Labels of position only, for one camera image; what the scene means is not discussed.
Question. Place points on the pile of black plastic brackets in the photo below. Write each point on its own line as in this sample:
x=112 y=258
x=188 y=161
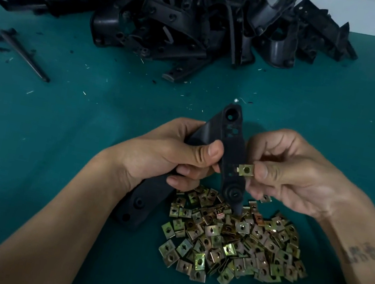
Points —
x=188 y=17

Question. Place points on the person's left hand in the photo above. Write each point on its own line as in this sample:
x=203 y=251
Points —
x=156 y=156

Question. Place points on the green table cloth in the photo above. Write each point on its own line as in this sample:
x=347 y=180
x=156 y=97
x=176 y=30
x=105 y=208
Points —
x=26 y=155

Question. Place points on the black bracket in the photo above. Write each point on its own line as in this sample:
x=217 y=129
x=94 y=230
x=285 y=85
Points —
x=235 y=138

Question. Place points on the thin black plastic strip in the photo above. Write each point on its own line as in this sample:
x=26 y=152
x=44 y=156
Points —
x=22 y=54

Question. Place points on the person's left forearm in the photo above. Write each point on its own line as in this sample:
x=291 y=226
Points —
x=49 y=231

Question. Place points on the pile of brass clip nuts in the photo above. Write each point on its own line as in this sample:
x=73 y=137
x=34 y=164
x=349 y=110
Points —
x=234 y=246

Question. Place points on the person's right hand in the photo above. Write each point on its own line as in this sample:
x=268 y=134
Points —
x=297 y=177

